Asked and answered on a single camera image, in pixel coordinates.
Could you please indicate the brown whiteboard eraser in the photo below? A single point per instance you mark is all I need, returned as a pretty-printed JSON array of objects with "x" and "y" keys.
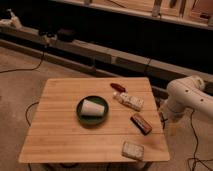
[{"x": 141, "y": 123}]

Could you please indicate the white paper cup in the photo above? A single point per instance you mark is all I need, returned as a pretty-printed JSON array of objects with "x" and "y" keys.
[{"x": 90, "y": 108}]

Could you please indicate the wooden table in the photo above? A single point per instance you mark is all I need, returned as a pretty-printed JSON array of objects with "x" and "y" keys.
[{"x": 56, "y": 136}]

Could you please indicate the dark green plate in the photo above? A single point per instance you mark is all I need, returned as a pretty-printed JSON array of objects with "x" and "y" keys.
[{"x": 92, "y": 120}]

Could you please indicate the white object on ledge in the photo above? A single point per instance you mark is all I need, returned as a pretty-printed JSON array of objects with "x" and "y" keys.
[{"x": 13, "y": 21}]

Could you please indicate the black device on ledge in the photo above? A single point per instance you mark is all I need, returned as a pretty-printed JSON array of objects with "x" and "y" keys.
[{"x": 66, "y": 35}]

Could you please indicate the small red brown object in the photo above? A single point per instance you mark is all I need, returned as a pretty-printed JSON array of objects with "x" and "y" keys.
[{"x": 118, "y": 87}]

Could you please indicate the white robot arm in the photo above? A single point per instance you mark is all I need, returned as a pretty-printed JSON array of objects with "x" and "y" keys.
[{"x": 183, "y": 93}]

